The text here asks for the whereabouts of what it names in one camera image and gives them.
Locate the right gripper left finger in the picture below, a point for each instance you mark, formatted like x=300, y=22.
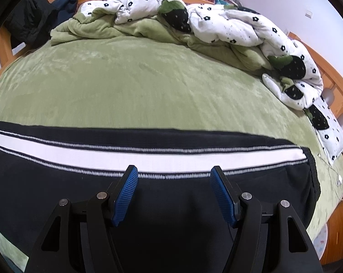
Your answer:
x=79, y=237

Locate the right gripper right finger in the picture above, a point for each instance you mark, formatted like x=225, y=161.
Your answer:
x=269, y=238

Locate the black sweatpants with white stripe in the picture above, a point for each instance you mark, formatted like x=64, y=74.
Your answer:
x=173, y=215

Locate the white star-patterned bin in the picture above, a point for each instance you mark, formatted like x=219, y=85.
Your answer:
x=320, y=242

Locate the white floral pillow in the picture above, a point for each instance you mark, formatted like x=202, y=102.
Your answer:
x=327, y=128

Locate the white floral strawberry duvet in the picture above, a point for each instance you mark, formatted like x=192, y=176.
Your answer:
x=298, y=82

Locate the green plush bed sheet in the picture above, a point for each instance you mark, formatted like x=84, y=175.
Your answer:
x=136, y=82

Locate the black jacket on footboard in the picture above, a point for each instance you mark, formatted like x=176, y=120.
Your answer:
x=31, y=21

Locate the navy blue garment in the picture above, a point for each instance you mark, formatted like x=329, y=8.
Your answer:
x=65, y=10

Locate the wooden bed frame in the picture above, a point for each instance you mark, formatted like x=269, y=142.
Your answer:
x=246, y=59

